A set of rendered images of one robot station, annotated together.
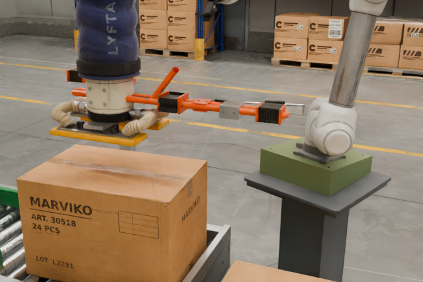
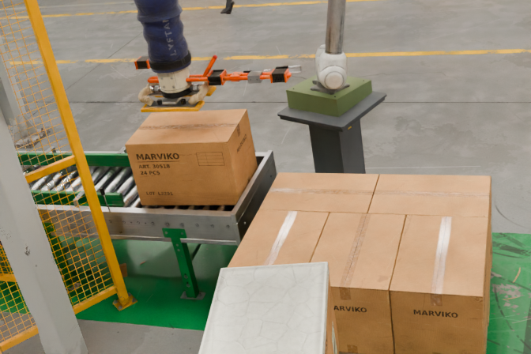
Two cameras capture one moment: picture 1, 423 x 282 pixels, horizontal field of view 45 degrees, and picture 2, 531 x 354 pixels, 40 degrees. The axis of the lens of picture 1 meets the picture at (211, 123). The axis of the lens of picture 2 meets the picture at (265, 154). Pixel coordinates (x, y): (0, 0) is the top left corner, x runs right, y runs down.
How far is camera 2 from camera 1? 2.11 m
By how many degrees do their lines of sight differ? 10
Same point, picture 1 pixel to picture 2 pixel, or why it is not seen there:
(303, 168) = (318, 99)
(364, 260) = (392, 160)
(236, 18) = not seen: outside the picture
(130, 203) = (203, 146)
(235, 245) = (285, 167)
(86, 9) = (152, 30)
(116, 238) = (197, 170)
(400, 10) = not seen: outside the picture
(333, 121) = (329, 65)
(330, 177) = (337, 103)
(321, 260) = (344, 163)
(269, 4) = not seen: outside the picture
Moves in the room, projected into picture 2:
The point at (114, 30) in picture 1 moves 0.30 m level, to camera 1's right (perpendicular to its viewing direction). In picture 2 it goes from (171, 39) to (228, 30)
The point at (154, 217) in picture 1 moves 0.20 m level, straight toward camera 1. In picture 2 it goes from (220, 152) to (224, 169)
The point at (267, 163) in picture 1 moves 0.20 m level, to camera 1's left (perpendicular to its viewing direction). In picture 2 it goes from (293, 100) to (261, 106)
